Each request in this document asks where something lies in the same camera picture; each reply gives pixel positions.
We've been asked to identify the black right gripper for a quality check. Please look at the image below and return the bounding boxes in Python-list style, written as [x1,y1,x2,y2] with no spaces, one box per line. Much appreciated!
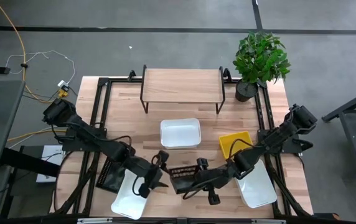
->
[186,157,240,206]

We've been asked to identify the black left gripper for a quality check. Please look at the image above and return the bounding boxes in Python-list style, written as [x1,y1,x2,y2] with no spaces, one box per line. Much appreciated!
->
[123,150,170,199]

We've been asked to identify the black slotted plastic basket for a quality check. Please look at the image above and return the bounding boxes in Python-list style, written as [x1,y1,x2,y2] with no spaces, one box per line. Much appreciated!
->
[167,164,204,195]
[95,156,126,194]

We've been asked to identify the white plastic basket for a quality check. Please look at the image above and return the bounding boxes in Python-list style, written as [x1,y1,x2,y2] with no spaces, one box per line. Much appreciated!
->
[110,169,150,220]
[160,118,202,150]
[234,157,278,209]

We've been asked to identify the yellow slotted plastic basket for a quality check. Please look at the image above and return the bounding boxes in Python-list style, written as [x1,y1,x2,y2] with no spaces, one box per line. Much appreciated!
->
[218,131,254,160]

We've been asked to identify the black plant pot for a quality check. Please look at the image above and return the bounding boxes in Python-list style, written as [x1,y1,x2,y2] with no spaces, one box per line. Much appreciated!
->
[235,79,259,103]

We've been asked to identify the white paper box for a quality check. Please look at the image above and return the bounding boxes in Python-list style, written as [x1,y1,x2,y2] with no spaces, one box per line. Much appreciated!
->
[35,144,66,184]

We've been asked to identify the black desk beam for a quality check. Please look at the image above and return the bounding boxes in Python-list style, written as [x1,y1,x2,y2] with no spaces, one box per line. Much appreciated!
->
[0,147,61,178]

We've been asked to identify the green leafy plant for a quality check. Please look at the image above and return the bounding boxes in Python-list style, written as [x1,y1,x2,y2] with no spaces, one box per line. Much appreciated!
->
[232,30,292,85]

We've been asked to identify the black tape strip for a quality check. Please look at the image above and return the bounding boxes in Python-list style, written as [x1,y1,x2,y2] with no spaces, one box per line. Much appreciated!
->
[251,0,263,31]
[0,25,356,35]

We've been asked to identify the silver metal bracket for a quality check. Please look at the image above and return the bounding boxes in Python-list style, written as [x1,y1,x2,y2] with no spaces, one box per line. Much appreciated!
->
[251,218,287,224]
[77,217,113,224]

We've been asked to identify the wooden shelf with black frame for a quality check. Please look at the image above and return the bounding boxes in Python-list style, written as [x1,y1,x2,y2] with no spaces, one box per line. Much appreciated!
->
[139,64,227,115]

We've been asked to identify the black metal rig frame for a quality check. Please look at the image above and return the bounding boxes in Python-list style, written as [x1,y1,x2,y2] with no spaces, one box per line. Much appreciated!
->
[50,70,314,218]

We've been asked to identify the orange clamp handle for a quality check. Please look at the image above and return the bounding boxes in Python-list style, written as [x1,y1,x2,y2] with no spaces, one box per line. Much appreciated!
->
[314,212,341,221]

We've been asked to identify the thin white cable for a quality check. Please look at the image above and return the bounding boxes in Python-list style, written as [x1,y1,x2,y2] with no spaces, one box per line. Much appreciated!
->
[5,50,77,86]

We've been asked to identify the yellow extension cable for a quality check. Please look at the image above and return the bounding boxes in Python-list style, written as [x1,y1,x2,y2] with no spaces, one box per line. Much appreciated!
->
[0,0,68,142]

